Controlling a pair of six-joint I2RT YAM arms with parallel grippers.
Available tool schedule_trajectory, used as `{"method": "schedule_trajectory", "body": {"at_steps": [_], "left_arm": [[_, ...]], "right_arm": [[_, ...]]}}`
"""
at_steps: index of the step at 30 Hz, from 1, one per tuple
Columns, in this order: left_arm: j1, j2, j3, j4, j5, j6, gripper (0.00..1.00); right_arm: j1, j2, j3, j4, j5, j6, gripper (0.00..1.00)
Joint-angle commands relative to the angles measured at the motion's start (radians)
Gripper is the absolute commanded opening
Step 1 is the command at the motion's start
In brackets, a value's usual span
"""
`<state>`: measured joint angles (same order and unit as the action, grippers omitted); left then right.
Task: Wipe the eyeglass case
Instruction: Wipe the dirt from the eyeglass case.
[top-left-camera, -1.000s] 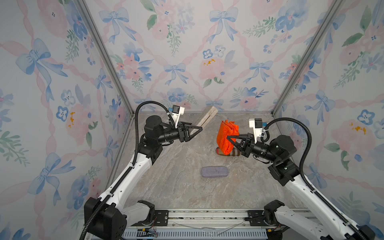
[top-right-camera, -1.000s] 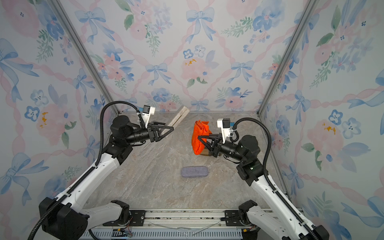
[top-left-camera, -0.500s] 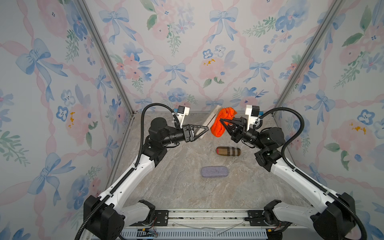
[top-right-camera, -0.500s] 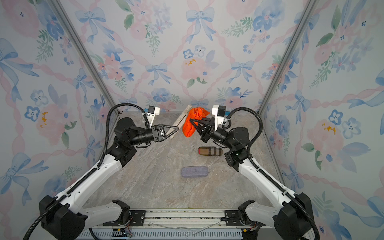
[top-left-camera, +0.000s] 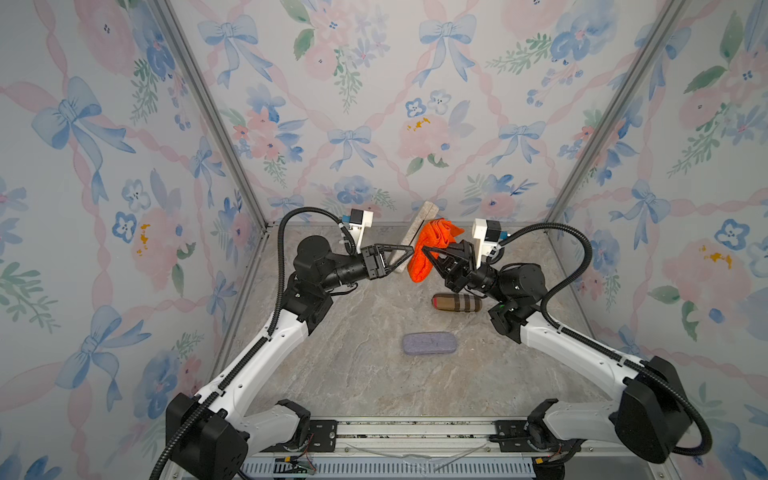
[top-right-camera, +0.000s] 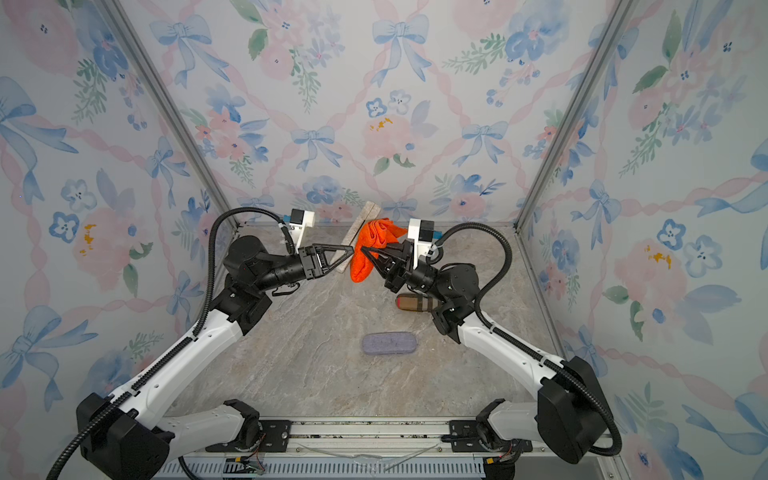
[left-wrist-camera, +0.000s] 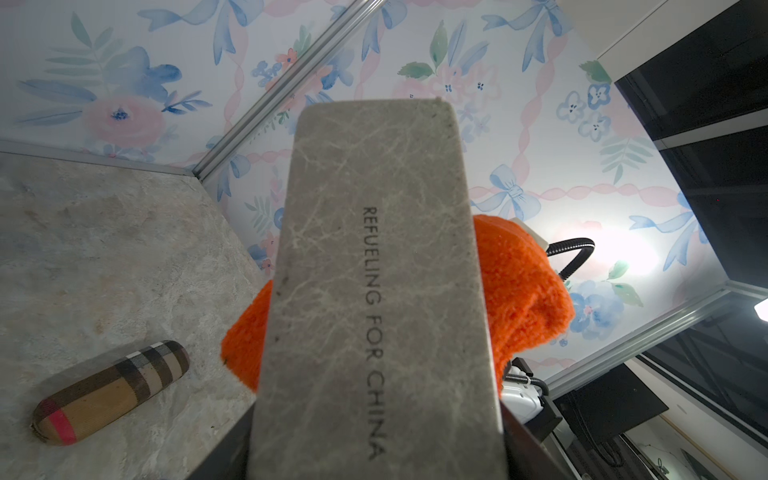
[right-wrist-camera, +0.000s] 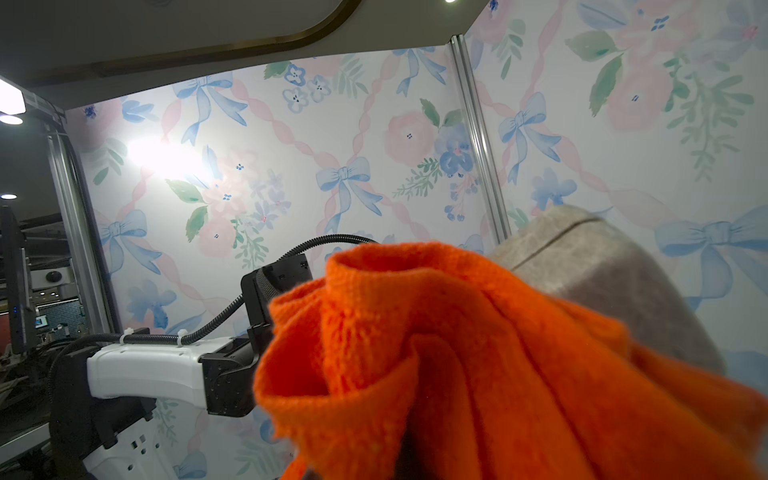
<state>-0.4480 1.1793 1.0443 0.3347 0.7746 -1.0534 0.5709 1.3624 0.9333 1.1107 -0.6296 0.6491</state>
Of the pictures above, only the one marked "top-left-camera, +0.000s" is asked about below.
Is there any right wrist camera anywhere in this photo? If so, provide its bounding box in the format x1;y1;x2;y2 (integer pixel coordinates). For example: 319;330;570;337
472;219;506;267

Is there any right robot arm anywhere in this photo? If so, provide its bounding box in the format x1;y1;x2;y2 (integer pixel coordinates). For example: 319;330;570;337
423;241;694;464

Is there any grey eyeglass case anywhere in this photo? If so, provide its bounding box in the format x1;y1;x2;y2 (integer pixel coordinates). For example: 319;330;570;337
399;201;440;248

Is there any plaid eyeglass case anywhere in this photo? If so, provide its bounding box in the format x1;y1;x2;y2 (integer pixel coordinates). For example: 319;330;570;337
432;293;482;313

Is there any left corner aluminium post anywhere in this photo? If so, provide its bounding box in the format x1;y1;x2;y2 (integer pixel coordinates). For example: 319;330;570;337
148;0;269;233

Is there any left black corrugated cable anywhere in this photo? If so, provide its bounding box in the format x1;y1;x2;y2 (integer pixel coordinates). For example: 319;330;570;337
148;206;355;480

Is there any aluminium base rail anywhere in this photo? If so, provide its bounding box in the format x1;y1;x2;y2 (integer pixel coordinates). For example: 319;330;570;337
157;416;679;480

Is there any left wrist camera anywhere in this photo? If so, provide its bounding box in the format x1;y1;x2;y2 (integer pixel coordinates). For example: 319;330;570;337
338;209;374;255

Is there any purple fabric eyeglass case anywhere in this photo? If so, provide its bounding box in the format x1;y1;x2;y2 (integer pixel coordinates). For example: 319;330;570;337
402;332;458;356

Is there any right black corrugated cable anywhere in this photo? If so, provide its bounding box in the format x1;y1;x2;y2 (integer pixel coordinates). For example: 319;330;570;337
488;222;714;457

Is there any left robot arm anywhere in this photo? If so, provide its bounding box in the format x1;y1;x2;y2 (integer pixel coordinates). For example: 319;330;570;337
150;235;414;479

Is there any orange cleaning cloth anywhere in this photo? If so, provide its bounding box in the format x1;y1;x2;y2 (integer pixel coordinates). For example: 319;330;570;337
407;218;465;283

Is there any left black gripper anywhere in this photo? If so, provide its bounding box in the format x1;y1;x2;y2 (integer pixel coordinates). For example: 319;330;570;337
321;248;413;297

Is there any black corrugated cable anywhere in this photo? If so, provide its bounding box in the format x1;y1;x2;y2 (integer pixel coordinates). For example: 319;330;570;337
148;206;355;480
488;222;714;457

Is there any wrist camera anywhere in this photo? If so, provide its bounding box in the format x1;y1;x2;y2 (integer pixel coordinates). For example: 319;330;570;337
472;219;506;267
338;209;374;255

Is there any corner aluminium post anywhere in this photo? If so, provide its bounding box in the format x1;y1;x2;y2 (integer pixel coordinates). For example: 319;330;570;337
148;0;269;233
545;0;688;221

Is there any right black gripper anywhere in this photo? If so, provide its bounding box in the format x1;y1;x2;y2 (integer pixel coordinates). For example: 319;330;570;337
429;242;511;308

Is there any right corner aluminium post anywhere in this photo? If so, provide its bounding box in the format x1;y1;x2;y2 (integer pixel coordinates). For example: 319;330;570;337
545;0;688;221

